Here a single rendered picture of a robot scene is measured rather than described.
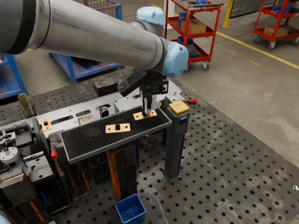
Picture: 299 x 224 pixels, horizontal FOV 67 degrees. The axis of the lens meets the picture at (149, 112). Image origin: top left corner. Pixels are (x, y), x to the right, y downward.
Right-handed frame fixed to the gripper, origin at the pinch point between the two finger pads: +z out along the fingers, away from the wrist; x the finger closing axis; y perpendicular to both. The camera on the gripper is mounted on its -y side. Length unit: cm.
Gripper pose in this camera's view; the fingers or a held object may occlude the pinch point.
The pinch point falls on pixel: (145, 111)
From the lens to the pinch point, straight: 82.8
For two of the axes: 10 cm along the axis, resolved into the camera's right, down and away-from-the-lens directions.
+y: 9.4, -2.3, 2.7
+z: 0.0, 7.6, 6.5
